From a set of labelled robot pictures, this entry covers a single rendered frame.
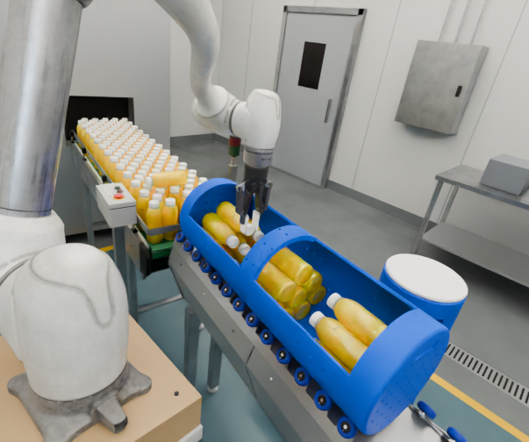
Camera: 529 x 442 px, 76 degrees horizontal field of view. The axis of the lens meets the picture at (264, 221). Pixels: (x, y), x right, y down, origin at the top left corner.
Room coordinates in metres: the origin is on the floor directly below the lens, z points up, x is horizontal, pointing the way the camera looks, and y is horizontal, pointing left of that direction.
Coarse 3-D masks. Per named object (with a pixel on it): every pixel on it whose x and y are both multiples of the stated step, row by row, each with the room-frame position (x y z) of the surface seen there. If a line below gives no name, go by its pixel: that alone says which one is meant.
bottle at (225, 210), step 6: (222, 204) 1.11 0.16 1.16; (228, 204) 1.11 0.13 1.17; (216, 210) 1.11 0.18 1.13; (222, 210) 1.08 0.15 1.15; (228, 210) 1.07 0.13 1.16; (234, 210) 1.07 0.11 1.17; (222, 216) 1.08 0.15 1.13; (228, 216) 1.05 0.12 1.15; (234, 216) 1.04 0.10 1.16; (228, 222) 1.04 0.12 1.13; (234, 222) 1.02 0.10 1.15; (234, 228) 1.02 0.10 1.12
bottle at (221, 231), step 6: (204, 216) 1.08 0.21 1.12; (210, 216) 1.07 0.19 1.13; (216, 216) 1.08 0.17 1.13; (204, 222) 1.06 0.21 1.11; (210, 222) 1.05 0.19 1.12; (216, 222) 1.04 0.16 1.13; (222, 222) 1.04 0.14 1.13; (210, 228) 1.03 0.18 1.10; (216, 228) 1.01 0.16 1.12; (222, 228) 1.00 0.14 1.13; (228, 228) 1.00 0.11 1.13; (216, 234) 0.99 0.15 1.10; (222, 234) 0.98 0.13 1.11; (228, 234) 0.98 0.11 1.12; (234, 234) 1.00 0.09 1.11; (222, 240) 0.97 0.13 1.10
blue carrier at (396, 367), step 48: (192, 192) 1.11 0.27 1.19; (192, 240) 1.01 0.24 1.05; (288, 240) 0.80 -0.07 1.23; (240, 288) 0.76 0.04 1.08; (336, 288) 0.85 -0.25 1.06; (384, 288) 0.68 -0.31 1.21; (288, 336) 0.60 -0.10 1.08; (384, 336) 0.51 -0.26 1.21; (432, 336) 0.51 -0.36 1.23; (336, 384) 0.48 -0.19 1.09; (384, 384) 0.44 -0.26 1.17
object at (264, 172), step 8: (248, 168) 0.97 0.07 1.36; (256, 168) 0.97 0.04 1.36; (264, 168) 0.98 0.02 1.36; (248, 176) 0.97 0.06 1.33; (256, 176) 0.97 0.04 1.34; (264, 176) 0.98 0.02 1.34; (248, 184) 0.97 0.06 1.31; (256, 184) 0.99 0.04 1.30; (264, 184) 1.01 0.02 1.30; (256, 192) 1.00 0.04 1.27
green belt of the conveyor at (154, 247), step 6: (90, 162) 2.01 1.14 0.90; (96, 168) 1.92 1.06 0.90; (138, 228) 1.30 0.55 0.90; (144, 234) 1.26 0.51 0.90; (162, 240) 1.23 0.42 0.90; (168, 240) 1.24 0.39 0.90; (174, 240) 1.24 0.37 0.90; (150, 246) 1.17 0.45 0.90; (156, 246) 1.18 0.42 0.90; (162, 246) 1.19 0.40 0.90; (168, 246) 1.20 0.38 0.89; (150, 252) 1.21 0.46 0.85; (156, 252) 1.16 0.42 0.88; (162, 252) 1.18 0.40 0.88; (168, 252) 1.19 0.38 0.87; (156, 258) 1.16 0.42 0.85
